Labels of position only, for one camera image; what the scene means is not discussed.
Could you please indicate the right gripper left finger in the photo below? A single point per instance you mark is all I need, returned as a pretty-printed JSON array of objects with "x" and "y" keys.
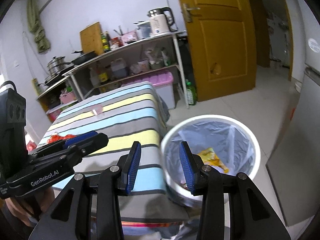
[{"x": 129, "y": 165}]

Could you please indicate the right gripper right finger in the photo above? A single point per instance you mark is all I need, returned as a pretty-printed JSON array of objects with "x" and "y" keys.
[{"x": 191, "y": 166}]

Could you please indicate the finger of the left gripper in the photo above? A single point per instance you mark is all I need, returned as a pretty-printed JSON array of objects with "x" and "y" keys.
[{"x": 71, "y": 141}]

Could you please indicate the red snack wrapper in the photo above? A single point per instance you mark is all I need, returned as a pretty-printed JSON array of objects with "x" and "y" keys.
[{"x": 56, "y": 137}]

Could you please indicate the yellow snack bag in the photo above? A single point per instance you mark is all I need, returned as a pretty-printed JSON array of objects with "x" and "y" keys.
[{"x": 209, "y": 157}]

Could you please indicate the white trash bin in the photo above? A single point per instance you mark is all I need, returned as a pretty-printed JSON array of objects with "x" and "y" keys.
[{"x": 222, "y": 142}]

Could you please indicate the left hand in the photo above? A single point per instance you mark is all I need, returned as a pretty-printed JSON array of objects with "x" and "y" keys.
[{"x": 21, "y": 210}]

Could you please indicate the pink plastic wrapper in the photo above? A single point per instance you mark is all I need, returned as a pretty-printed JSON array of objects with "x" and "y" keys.
[{"x": 97, "y": 109}]

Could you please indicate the pink plastic basket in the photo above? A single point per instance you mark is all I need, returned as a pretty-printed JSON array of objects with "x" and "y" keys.
[{"x": 67, "y": 97}]

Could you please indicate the wooden side shelf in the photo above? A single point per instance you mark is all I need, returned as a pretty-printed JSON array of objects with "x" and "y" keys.
[{"x": 49, "y": 99}]

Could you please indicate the striped tablecloth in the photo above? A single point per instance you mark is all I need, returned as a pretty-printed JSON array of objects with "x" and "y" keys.
[{"x": 131, "y": 113}]

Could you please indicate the green detergent bottle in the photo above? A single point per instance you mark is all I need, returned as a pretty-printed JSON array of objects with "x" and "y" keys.
[{"x": 191, "y": 93}]

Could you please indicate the stainless steel steamer pot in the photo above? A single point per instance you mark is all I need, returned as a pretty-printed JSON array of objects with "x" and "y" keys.
[{"x": 56, "y": 65}]

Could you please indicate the black frying pan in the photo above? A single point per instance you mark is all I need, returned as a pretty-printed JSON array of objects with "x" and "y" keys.
[{"x": 83, "y": 57}]

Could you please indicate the pink lid storage box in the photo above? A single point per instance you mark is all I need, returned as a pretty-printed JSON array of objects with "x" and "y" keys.
[{"x": 163, "y": 83}]

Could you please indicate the green hanging cloth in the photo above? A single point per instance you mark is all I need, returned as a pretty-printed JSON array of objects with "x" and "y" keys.
[{"x": 35, "y": 27}]

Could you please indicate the wooden cutting board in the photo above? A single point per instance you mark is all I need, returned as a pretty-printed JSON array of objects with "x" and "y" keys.
[{"x": 90, "y": 38}]

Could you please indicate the dark oil bottle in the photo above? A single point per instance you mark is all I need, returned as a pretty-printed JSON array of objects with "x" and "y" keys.
[{"x": 106, "y": 46}]

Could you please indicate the pink utensil holder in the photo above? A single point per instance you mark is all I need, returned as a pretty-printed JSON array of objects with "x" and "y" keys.
[{"x": 129, "y": 37}]

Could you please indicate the white metal shelf rack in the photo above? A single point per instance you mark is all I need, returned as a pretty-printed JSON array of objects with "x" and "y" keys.
[{"x": 154, "y": 54}]

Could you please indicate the yellow wooden door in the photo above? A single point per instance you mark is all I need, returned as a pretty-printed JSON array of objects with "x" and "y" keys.
[{"x": 222, "y": 45}]

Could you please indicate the white electric kettle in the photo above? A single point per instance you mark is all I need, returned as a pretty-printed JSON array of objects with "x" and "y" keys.
[{"x": 161, "y": 20}]

